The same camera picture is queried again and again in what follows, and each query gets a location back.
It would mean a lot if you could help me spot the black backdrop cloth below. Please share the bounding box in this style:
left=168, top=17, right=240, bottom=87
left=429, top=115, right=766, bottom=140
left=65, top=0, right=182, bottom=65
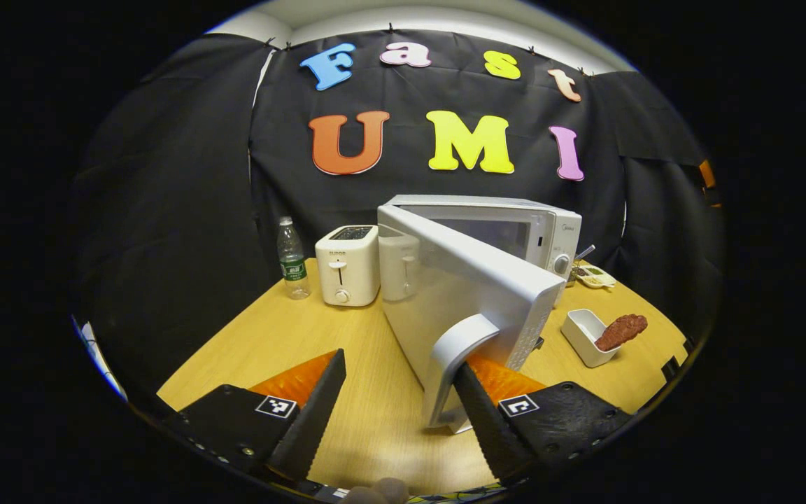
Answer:
left=67, top=28, right=726, bottom=400

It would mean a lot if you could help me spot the clear plastic water bottle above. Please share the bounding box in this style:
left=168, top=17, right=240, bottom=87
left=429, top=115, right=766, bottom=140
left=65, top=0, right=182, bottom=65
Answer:
left=276, top=216, right=311, bottom=300

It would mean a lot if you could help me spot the brown meat piece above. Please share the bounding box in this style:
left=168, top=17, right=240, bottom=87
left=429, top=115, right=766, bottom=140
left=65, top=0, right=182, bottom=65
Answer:
left=594, top=314, right=649, bottom=352

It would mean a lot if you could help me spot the white compartment tray with grains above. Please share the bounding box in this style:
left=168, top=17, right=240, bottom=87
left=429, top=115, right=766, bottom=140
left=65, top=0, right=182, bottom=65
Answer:
left=574, top=265, right=617, bottom=291

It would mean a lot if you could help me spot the white rectangular dish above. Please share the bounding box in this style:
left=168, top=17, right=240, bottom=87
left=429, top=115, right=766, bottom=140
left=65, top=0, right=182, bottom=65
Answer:
left=561, top=309, right=622, bottom=369

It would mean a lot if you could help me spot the white toaster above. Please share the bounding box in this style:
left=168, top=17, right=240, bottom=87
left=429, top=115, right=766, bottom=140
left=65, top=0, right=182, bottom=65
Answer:
left=314, top=225, right=381, bottom=307

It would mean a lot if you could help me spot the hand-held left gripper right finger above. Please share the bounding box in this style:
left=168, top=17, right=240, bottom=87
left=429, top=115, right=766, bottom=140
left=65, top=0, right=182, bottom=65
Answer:
left=452, top=353, right=636, bottom=485

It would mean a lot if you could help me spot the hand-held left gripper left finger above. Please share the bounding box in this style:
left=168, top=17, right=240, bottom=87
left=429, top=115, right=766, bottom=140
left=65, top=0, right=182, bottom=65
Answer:
left=164, top=348, right=348, bottom=482

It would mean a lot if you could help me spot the white microwave oven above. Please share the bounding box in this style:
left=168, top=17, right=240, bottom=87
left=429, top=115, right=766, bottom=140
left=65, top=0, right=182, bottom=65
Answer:
left=376, top=194, right=584, bottom=435

